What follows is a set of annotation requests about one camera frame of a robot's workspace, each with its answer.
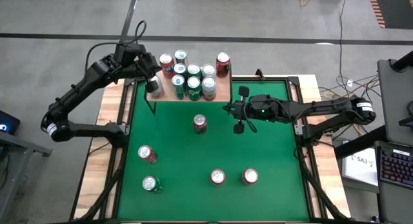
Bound green Sprite can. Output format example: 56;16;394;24
186;63;203;79
141;175;163;194
186;76;203;101

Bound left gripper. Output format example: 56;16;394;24
128;45;162;93

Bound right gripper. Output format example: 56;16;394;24
222;86;277;134

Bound red-orange Fanta can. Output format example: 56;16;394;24
159;53;176;79
210;168;227;187
241;167;259;187

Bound black mat orange stripes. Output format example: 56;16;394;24
367;0;413;30

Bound green table mat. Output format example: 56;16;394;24
116;81;310;222

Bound white red can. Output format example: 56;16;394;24
201;76;217;101

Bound silver grey can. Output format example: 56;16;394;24
146;75;165;99

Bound black floor cable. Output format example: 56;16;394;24
337;0;349;86

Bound black computer tower blue lights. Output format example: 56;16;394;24
0;110;21;136

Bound silver green slim can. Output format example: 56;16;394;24
170;74;187;101

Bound grey desk panel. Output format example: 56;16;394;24
376;58;413;147

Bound black table frame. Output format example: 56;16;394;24
69;76;352;224

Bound grey laptop lit keyboard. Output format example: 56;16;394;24
374;140;413;224

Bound white SA3 sign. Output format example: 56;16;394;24
341;148;379;187

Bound grey metal table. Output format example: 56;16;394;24
0;130;53;218

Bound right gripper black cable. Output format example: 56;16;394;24
242;101;259;134

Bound red Coca-Cola can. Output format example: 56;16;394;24
215;52;232;78
192;113;208;134
137;145;158;164

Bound black stand bar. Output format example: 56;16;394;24
334;124;388;159

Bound wooden shelf platform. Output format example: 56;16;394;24
141;64;234;116

